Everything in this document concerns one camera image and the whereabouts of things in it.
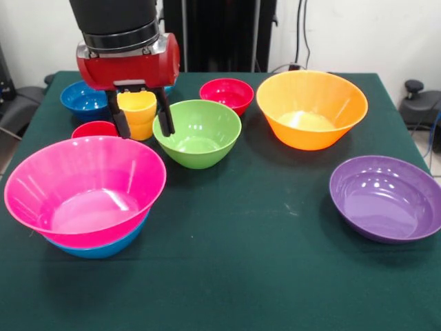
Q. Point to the red cup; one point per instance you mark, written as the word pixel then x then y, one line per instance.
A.
pixel 93 130

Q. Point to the purple bowl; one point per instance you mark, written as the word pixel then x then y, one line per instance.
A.
pixel 379 207

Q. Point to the black table clamp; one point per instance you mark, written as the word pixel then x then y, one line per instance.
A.
pixel 48 79

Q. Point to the large light blue bowl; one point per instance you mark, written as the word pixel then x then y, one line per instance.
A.
pixel 100 251

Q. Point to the small dark blue bowl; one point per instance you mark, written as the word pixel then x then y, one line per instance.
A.
pixel 82 103

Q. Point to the green bowl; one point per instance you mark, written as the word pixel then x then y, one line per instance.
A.
pixel 206 131

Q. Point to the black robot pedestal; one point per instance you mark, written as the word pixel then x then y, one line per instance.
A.
pixel 220 34

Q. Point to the black knobbed device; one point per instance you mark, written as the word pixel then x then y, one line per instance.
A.
pixel 418 107

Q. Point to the large pink bowl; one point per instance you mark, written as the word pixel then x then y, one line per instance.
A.
pixel 82 172

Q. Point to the large orange bowl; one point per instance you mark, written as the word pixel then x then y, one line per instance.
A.
pixel 310 93

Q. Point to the dark green tablecloth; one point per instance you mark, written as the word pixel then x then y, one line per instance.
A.
pixel 310 276

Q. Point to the black chair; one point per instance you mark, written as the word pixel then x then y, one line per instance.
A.
pixel 20 103

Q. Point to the small light blue bowl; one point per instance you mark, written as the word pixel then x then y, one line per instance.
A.
pixel 169 89

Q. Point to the yellow cup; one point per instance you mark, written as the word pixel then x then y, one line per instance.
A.
pixel 139 117

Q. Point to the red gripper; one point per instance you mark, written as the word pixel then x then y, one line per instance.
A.
pixel 131 70

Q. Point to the small red bowl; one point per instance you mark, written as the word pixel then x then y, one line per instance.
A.
pixel 225 93

